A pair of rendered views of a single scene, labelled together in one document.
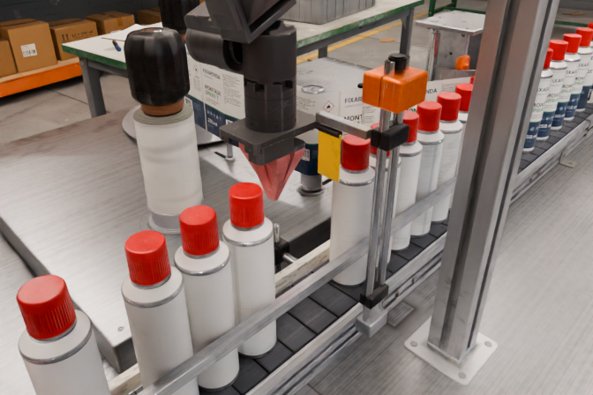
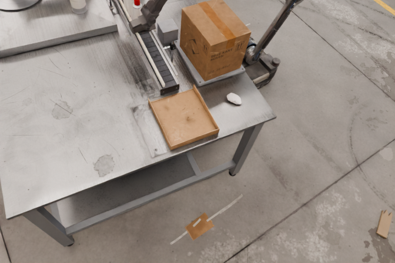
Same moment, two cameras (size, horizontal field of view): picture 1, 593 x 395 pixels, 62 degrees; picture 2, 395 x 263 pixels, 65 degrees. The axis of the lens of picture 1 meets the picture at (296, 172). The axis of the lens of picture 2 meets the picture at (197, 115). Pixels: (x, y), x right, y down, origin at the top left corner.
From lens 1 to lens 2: 1.74 m
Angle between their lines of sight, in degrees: 60
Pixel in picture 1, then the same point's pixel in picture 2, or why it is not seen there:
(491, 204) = not seen: outside the picture
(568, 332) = not seen: outside the picture
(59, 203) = (52, 28)
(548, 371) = not seen: outside the picture
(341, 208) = not seen: outside the picture
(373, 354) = not seen: hidden behind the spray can
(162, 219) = (83, 9)
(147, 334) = not seen: hidden behind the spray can
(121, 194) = (57, 16)
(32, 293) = not seen: outside the picture
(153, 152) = not seen: outside the picture
